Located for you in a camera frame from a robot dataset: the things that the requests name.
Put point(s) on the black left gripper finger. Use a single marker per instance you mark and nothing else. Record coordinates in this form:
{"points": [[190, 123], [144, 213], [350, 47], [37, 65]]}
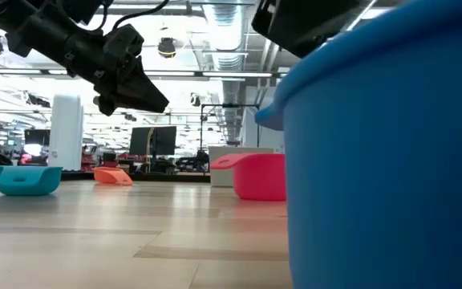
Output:
{"points": [[144, 86], [134, 100]]}

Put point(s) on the orange measuring cup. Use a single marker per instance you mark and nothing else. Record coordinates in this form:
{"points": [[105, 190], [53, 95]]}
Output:
{"points": [[110, 176]]}

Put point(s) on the teal measuring cup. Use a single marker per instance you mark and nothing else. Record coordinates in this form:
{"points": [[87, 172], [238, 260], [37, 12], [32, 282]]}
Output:
{"points": [[26, 186]]}

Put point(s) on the dark blue measuring cup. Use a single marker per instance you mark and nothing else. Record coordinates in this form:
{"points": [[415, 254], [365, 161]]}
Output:
{"points": [[375, 180]]}

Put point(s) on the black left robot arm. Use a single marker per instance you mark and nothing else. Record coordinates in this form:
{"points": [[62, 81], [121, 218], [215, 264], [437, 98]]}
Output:
{"points": [[34, 32]]}

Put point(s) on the white plastic basket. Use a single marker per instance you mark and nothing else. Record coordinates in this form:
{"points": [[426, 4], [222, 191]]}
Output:
{"points": [[219, 178]]}

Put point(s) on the black monitor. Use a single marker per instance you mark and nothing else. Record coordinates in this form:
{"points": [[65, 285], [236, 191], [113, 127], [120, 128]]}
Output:
{"points": [[152, 140]]}

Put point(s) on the red office chair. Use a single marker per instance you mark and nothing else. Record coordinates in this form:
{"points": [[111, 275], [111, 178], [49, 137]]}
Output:
{"points": [[110, 162]]}

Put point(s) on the white building pillar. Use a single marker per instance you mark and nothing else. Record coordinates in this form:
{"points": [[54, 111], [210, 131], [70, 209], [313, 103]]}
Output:
{"points": [[66, 132]]}

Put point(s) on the long ceiling light bar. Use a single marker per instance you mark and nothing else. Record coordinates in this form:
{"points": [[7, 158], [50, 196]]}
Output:
{"points": [[215, 74]]}

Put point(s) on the small dark screen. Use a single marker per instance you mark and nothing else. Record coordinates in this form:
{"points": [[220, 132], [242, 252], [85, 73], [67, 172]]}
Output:
{"points": [[36, 136]]}

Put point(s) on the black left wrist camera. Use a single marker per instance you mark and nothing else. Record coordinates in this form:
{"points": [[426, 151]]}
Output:
{"points": [[124, 40]]}

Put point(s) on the silver ventilation duct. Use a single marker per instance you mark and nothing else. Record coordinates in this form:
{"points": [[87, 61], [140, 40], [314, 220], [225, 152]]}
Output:
{"points": [[225, 32]]}

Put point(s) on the black aluminium table frame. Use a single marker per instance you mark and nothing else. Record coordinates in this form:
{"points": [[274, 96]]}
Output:
{"points": [[167, 177]]}

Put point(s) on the black metal rig frame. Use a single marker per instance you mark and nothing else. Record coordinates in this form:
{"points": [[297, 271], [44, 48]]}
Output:
{"points": [[231, 105]]}

